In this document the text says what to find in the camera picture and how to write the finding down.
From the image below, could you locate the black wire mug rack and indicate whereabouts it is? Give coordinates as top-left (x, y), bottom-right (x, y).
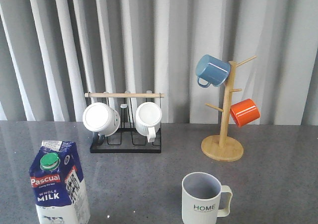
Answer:
top-left (85, 91), bottom-right (164, 153)

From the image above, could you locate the white smiley face mug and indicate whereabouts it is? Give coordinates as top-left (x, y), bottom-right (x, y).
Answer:
top-left (82, 102), bottom-right (121, 145)

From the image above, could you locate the orange enamel mug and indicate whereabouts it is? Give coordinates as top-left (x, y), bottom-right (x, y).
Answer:
top-left (230, 99), bottom-right (260, 127)

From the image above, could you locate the grey white curtain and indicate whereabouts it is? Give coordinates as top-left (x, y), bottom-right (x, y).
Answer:
top-left (0, 0), bottom-right (318, 125)

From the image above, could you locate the white ribbed mug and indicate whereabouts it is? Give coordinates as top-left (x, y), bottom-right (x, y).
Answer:
top-left (136, 102), bottom-right (162, 143)

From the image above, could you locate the wooden mug tree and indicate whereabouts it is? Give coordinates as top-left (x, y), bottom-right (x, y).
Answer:
top-left (201, 55), bottom-right (256, 162)

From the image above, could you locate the blue enamel mug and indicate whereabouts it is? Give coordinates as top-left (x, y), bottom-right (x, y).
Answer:
top-left (196, 55), bottom-right (231, 88)

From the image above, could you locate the blue white milk carton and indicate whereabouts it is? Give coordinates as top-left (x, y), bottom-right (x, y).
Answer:
top-left (29, 141), bottom-right (90, 224)

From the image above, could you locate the white HOME mug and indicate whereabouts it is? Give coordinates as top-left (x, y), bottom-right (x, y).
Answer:
top-left (181, 172), bottom-right (233, 224)

